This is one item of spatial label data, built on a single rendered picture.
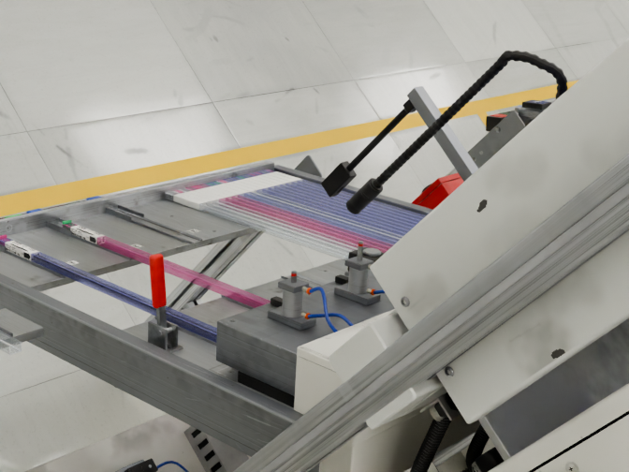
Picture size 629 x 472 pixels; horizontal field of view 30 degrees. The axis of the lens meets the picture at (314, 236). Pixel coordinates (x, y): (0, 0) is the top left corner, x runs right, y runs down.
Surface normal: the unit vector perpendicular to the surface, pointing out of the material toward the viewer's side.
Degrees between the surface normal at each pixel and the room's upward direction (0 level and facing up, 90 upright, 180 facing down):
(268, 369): 90
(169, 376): 90
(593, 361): 0
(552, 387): 0
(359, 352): 90
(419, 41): 0
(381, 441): 47
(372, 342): 90
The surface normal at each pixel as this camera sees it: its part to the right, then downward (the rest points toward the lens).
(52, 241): 0.05, -0.95
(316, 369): -0.67, 0.20
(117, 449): 0.54, -0.53
